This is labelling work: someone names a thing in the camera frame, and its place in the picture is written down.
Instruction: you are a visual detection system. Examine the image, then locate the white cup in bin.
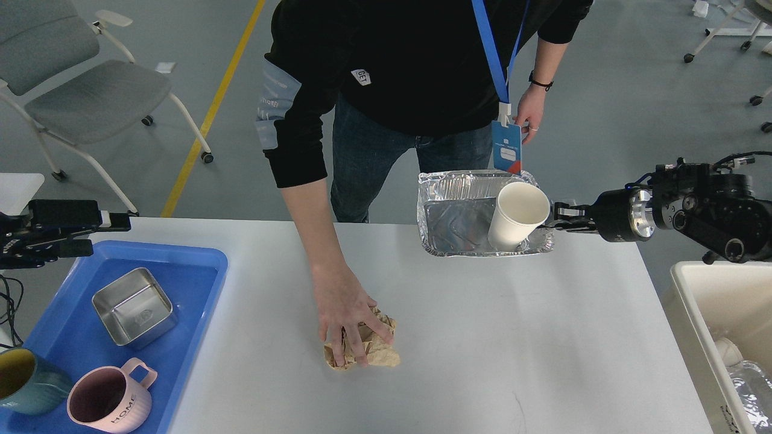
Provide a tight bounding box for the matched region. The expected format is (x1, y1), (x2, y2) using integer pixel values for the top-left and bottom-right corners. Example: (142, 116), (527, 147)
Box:
(714, 337), (744, 368)

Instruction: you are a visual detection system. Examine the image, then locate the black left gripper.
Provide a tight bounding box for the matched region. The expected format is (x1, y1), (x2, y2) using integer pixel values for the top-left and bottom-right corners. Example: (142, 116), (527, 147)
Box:
(1, 200), (131, 270)

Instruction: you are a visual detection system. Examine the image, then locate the small stainless steel tray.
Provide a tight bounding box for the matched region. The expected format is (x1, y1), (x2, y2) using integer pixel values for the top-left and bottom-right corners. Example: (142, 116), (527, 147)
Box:
(92, 267), (177, 351)

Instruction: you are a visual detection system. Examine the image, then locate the crumpled foil in bin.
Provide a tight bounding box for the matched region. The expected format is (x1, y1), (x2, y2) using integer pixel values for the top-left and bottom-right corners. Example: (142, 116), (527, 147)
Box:
(726, 360), (771, 433)

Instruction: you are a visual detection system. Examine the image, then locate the aluminium foil tray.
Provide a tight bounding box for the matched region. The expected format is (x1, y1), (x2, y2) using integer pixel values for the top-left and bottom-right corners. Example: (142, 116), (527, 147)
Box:
(417, 169), (554, 257)

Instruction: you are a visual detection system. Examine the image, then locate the grey office chair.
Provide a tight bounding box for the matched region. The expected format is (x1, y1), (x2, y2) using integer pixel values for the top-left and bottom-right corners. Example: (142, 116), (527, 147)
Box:
(1, 1), (214, 215)

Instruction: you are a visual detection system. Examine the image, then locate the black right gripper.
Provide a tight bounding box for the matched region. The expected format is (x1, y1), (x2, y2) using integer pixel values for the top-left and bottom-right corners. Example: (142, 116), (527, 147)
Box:
(552, 187), (656, 242)

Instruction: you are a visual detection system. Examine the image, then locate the person's bare right forearm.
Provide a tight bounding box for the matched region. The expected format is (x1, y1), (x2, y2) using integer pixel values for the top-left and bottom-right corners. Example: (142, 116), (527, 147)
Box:
(280, 178), (347, 274)

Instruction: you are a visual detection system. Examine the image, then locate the teal ceramic mug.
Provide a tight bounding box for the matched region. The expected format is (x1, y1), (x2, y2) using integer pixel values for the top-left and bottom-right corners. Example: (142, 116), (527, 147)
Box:
(1, 348), (74, 415)

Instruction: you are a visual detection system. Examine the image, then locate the brown paper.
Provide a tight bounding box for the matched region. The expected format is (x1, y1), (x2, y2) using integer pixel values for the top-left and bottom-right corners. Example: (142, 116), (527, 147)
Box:
(323, 307), (402, 371)

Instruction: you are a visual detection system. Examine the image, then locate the person's right hand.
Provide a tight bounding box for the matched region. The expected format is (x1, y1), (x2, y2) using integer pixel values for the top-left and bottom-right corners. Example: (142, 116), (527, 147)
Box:
(311, 264), (393, 367)

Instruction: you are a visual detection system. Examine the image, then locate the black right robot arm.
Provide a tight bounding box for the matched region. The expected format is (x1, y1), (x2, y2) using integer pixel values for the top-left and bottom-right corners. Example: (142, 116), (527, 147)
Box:
(548, 151), (771, 265)

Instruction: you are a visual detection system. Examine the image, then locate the black cable bundle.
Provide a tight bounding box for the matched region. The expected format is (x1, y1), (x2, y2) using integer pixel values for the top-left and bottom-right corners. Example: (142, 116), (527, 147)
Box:
(0, 274), (25, 349)

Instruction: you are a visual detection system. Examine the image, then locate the white plastic bin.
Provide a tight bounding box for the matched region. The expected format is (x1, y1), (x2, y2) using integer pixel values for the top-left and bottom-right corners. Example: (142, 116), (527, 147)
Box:
(660, 262), (771, 433)

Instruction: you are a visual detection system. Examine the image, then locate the person in dark clothes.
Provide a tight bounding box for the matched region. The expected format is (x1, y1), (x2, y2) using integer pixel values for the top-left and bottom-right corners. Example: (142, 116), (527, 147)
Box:
(255, 0), (595, 225)

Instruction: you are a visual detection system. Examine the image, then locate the pink ribbed mug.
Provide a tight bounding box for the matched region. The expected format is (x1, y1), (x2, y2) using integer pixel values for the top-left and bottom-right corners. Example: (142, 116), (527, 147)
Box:
(66, 357), (158, 433)

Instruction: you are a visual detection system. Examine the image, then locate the white side table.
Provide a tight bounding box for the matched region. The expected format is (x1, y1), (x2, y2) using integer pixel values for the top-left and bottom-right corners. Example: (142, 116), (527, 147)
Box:
(1, 172), (45, 215)

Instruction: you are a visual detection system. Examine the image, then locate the white wheeled chair base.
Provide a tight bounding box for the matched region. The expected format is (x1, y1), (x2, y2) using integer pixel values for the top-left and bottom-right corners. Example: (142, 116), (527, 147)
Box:
(683, 0), (772, 134)

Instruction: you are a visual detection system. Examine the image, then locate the white paper cup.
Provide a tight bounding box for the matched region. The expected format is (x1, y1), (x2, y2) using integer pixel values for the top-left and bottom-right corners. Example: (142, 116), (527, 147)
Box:
(487, 182), (551, 251)

